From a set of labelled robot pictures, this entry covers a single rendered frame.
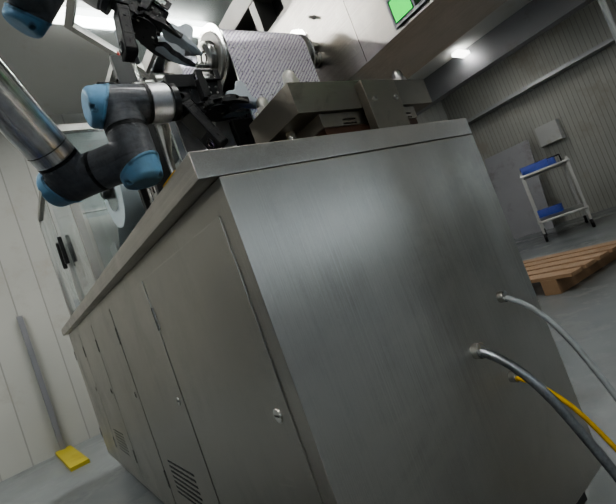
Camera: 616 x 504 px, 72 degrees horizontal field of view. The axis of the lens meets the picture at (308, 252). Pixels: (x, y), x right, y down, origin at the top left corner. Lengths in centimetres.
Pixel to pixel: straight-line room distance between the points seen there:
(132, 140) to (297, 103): 30
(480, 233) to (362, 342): 39
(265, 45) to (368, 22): 26
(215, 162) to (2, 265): 407
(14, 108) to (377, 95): 64
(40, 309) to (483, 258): 407
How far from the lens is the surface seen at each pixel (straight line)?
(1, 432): 449
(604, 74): 856
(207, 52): 110
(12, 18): 107
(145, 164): 82
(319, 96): 85
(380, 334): 68
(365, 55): 118
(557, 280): 325
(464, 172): 96
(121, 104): 87
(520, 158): 860
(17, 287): 456
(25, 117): 84
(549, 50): 885
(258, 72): 108
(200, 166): 59
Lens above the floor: 69
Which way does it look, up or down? 3 degrees up
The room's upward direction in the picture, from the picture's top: 20 degrees counter-clockwise
